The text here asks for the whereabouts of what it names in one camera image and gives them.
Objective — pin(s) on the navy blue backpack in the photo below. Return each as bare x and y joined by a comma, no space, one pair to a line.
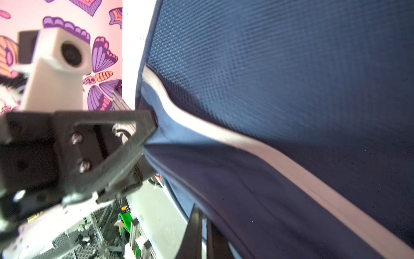
289,123

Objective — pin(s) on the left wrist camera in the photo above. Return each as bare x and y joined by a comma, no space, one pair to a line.
55,62

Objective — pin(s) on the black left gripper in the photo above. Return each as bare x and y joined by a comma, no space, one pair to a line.
97,153

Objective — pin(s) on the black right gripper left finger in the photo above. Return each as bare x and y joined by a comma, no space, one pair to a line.
191,246

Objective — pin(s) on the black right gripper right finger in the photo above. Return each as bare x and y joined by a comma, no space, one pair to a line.
217,244

